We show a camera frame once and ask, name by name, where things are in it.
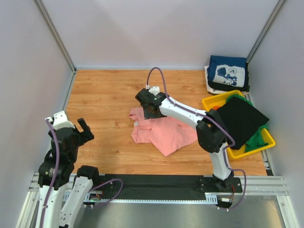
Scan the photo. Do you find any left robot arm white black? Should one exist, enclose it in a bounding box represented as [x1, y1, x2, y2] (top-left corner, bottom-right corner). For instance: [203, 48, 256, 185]
[36, 114, 100, 228]

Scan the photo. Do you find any navy printed folded t shirt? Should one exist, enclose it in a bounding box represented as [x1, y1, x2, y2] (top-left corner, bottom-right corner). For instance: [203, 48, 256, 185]
[207, 55, 248, 89]

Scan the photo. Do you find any grey slotted cable duct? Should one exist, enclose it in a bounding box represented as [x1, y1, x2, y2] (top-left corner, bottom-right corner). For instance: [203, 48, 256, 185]
[60, 192, 218, 204]

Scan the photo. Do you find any white folded t shirt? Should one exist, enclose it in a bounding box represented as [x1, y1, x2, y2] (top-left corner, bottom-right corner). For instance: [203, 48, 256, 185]
[204, 66, 226, 95]

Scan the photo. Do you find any yellow plastic bin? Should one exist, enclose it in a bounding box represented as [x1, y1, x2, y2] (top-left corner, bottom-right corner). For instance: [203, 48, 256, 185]
[202, 90, 276, 160]

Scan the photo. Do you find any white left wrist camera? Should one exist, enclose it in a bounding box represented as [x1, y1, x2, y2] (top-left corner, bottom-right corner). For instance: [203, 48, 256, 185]
[45, 111, 75, 131]

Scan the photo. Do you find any pink t shirt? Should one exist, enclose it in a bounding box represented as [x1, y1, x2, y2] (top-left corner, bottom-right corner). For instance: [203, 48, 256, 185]
[129, 108, 198, 157]

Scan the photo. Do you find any aluminium corner post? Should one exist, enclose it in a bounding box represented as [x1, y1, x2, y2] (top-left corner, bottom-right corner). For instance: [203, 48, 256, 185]
[33, 0, 77, 73]
[247, 0, 288, 64]

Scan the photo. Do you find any aluminium corner post right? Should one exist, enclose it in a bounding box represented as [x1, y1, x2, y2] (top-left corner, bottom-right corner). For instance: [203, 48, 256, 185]
[247, 0, 288, 64]

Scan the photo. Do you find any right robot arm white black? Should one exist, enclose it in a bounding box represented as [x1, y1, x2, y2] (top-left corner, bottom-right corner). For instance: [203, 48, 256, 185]
[135, 86, 234, 192]

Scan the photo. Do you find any black folded shirt in stack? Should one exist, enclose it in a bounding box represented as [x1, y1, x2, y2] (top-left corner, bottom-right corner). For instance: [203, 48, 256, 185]
[207, 63, 250, 92]

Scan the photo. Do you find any black folded t shirt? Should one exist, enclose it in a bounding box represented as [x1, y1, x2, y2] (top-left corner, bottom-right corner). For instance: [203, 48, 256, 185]
[215, 96, 270, 151]

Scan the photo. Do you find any aluminium corner post left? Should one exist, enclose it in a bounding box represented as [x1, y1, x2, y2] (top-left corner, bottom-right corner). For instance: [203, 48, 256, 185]
[33, 0, 77, 73]

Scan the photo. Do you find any aluminium frame rail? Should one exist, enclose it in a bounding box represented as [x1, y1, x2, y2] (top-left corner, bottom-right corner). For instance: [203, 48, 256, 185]
[28, 172, 289, 196]

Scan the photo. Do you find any green t shirt in bin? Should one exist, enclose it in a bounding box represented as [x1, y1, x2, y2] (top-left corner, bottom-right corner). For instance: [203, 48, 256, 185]
[225, 94, 270, 152]

